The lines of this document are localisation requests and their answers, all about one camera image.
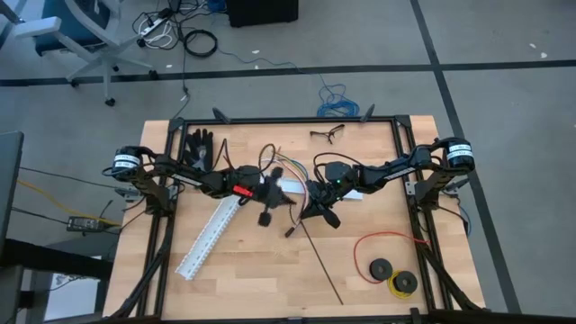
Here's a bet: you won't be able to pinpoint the white power strip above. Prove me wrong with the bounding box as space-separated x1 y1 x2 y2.
137 11 175 40

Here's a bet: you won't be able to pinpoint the black power adapter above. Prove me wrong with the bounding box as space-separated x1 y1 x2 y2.
66 215 107 233

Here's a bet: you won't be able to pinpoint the black coiled cable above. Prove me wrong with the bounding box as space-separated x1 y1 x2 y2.
183 28 220 59

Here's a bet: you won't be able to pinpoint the black work glove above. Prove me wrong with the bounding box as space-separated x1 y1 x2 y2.
182 128 216 173

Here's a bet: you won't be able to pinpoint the white duct cover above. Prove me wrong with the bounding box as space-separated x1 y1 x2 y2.
278 177 364 201

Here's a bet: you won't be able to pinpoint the black wire spool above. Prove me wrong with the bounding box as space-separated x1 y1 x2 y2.
368 257 394 282

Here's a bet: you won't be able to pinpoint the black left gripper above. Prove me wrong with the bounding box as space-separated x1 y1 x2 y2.
227 166 297 228

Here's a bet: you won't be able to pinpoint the clear safety glasses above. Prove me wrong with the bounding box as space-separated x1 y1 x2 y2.
309 123 347 145

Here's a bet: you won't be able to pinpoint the black box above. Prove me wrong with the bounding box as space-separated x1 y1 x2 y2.
224 0 300 28

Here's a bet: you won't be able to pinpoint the spool of yellow wire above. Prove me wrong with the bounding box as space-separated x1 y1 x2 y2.
387 269 419 300

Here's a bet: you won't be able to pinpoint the blue coiled cable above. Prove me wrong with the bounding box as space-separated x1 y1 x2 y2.
316 83 361 118

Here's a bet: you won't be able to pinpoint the grey office chair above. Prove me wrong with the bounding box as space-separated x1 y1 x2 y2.
0 0 159 108

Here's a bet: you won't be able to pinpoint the red wire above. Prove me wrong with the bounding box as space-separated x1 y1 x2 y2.
352 230 431 285

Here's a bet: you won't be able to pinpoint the black aluminium table frame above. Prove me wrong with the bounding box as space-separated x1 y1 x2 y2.
102 103 494 324

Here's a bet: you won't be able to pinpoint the black zip tie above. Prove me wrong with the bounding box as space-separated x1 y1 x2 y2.
299 220 346 306

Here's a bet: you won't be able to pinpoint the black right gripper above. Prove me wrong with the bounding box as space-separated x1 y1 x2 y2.
297 177 356 230

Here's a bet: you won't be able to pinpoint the black desk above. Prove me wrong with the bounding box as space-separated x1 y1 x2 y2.
0 130 114 324

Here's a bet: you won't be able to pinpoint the white slotted cable duct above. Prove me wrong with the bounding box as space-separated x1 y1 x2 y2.
174 193 242 281

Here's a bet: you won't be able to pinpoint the yellow floor cable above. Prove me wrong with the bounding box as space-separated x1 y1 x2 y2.
16 178 122 226

